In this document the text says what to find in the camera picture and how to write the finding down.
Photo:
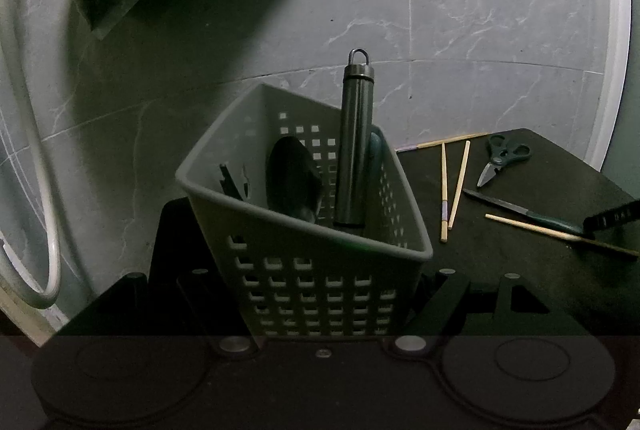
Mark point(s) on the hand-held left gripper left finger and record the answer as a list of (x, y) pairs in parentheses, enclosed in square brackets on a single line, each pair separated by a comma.
[(200, 300)]

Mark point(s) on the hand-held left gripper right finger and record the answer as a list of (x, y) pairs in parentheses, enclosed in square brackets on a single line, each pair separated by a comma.
[(447, 295)]

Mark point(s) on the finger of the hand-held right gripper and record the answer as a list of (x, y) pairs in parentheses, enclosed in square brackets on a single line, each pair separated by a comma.
[(615, 216)]

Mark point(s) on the wooden chopstick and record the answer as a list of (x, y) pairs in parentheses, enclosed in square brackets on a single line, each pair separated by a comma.
[(540, 229), (444, 190), (450, 141), (458, 185)]

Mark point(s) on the white perforated plastic basket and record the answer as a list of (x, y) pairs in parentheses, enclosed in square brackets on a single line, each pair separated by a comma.
[(220, 217)]

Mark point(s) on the black fork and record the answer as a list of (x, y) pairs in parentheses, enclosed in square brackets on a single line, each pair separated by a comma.
[(229, 182)]

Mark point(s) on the steel spoon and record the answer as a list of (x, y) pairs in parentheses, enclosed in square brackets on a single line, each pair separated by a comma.
[(292, 175)]

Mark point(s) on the white baseboard strip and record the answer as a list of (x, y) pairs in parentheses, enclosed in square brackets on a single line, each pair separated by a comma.
[(616, 35)]

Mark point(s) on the white chipped door frame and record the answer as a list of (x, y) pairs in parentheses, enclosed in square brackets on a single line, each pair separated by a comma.
[(30, 315)]

